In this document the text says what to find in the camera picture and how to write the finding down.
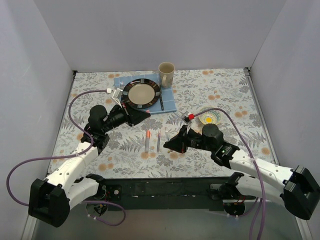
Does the purple pen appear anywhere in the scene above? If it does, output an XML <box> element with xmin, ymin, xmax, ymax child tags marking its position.
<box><xmin>156</xmin><ymin>130</ymin><xmax>161</xmax><ymax>153</ymax></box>

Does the grey marker with red tip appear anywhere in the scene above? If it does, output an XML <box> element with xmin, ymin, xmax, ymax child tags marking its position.
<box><xmin>144</xmin><ymin>137</ymin><xmax>150</xmax><ymax>153</ymax></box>

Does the orange pen cap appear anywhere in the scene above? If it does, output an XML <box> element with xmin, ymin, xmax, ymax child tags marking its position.
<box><xmin>146</xmin><ymin>130</ymin><xmax>151</xmax><ymax>139</ymax></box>

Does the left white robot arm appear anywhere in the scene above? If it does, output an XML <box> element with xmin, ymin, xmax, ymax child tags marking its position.
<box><xmin>28</xmin><ymin>104</ymin><xmax>151</xmax><ymax>227</ymax></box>

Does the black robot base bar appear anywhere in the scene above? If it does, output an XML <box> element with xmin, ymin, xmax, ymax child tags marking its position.
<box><xmin>86</xmin><ymin>172</ymin><xmax>247</xmax><ymax>213</ymax></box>

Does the dark striped rim dinner plate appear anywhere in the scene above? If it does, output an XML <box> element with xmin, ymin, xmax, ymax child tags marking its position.
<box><xmin>121</xmin><ymin>78</ymin><xmax>161</xmax><ymax>109</ymax></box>

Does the yellow and blue patterned bowl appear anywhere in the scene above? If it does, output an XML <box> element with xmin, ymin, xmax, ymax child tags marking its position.
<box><xmin>198</xmin><ymin>110</ymin><xmax>221</xmax><ymax>125</ymax></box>

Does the light blue checked placemat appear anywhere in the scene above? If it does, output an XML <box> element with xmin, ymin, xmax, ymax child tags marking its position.
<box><xmin>114</xmin><ymin>73</ymin><xmax>177</xmax><ymax>115</ymax></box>

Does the beige floral ceramic mug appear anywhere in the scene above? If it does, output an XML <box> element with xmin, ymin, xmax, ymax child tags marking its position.
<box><xmin>158</xmin><ymin>62</ymin><xmax>175</xmax><ymax>89</ymax></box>

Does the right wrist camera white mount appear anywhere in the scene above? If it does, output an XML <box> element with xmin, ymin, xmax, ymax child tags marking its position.
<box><xmin>182</xmin><ymin>111</ymin><xmax>195</xmax><ymax>133</ymax></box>

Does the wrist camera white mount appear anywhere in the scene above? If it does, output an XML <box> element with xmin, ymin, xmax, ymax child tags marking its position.
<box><xmin>105</xmin><ymin>88</ymin><xmax>123</xmax><ymax>107</ymax></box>
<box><xmin>182</xmin><ymin>111</ymin><xmax>195</xmax><ymax>133</ymax></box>

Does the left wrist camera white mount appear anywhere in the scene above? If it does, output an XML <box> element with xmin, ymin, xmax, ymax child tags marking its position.
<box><xmin>105</xmin><ymin>88</ymin><xmax>123</xmax><ymax>107</ymax></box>

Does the black handled table knife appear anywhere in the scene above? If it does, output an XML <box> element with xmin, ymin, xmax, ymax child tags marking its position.
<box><xmin>159</xmin><ymin>87</ymin><xmax>164</xmax><ymax>111</ymax></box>

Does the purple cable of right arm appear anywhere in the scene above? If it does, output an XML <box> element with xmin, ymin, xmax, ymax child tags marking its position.
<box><xmin>193</xmin><ymin>107</ymin><xmax>267</xmax><ymax>240</ymax></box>

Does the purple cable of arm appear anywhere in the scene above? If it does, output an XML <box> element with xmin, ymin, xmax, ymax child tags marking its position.
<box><xmin>6</xmin><ymin>88</ymin><xmax>127</xmax><ymax>227</ymax></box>
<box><xmin>193</xmin><ymin>107</ymin><xmax>267</xmax><ymax>240</ymax></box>

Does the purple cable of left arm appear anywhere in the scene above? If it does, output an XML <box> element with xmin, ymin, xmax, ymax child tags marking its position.
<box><xmin>6</xmin><ymin>88</ymin><xmax>127</xmax><ymax>227</ymax></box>

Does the aluminium frame rail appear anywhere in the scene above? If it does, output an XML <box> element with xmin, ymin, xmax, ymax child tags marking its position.
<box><xmin>243</xmin><ymin>67</ymin><xmax>313</xmax><ymax>240</ymax></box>

